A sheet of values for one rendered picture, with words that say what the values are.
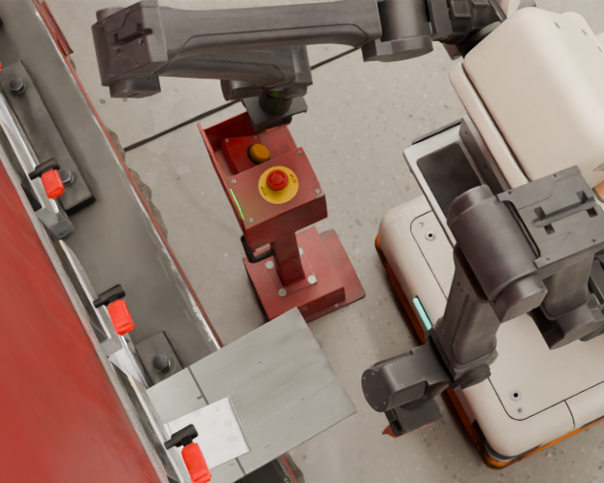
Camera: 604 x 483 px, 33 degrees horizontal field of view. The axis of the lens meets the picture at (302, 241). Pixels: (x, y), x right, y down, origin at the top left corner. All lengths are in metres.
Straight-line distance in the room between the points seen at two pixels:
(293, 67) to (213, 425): 0.55
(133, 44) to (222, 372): 0.51
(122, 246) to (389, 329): 0.99
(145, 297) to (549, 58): 0.79
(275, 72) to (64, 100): 0.47
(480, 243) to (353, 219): 1.74
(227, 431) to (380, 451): 1.03
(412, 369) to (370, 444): 1.22
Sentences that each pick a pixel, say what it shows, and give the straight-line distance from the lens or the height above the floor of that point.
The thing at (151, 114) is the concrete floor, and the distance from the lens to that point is 2.80.
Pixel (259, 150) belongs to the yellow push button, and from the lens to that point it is 1.91.
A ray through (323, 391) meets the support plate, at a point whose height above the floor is 1.00.
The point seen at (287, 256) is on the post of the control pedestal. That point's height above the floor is 0.33.
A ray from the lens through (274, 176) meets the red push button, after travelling 1.79.
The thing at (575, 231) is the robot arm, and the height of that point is 1.61.
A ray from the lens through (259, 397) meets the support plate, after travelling 1.49.
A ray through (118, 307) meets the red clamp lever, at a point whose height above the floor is 1.29.
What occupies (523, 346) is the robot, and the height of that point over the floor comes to 0.28.
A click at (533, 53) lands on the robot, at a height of 1.38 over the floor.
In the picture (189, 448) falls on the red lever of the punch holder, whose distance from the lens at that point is 1.20.
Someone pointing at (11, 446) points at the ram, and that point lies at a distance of 0.60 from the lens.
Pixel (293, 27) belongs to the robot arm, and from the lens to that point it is 1.32.
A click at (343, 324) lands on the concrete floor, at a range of 2.54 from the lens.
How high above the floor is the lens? 2.46
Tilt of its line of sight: 71 degrees down
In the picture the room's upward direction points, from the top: 11 degrees counter-clockwise
